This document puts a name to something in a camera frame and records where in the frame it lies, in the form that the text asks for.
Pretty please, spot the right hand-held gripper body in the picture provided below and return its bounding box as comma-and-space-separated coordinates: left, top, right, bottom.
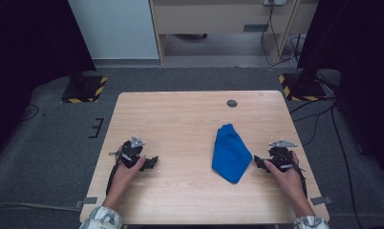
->
266, 139, 299, 174

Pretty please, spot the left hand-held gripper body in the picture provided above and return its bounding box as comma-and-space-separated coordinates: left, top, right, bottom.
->
109, 136, 147, 170

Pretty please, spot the blue cloth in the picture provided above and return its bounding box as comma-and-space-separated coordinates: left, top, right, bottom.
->
211, 123, 254, 185

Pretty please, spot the person's left hand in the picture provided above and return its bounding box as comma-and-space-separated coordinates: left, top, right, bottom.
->
107, 145, 147, 202

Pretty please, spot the person's right hand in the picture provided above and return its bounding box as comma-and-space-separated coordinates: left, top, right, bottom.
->
264, 151, 306, 204

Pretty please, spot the grey tape strip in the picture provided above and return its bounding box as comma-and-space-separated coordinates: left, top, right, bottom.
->
74, 197, 99, 210
309, 196, 334, 206

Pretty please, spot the black stand with striped base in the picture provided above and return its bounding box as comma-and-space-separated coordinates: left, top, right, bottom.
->
277, 68, 328, 102
59, 65, 109, 104

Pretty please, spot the black curtain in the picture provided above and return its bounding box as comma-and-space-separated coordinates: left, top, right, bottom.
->
296, 0, 384, 176
0, 0, 97, 166

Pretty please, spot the white panel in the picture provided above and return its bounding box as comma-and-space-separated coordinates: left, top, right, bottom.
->
67, 0, 160, 61

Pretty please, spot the light wooden cabinet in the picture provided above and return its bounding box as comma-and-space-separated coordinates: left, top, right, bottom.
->
148, 0, 320, 67

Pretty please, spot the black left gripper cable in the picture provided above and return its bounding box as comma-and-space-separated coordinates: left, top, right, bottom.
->
105, 158, 123, 197

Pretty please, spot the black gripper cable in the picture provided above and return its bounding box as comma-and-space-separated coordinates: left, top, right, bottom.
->
284, 152, 309, 198
105, 158, 123, 197

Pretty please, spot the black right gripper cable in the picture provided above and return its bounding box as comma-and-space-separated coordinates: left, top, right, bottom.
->
284, 152, 309, 198

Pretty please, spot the long black floor cable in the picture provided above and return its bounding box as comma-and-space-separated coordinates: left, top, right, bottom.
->
329, 104, 366, 229

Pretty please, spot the thin black floor cable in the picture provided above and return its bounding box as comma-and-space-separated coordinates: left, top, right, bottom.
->
19, 104, 41, 123

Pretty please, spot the black hanging power cable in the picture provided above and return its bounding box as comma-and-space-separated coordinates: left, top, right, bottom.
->
260, 1, 301, 68

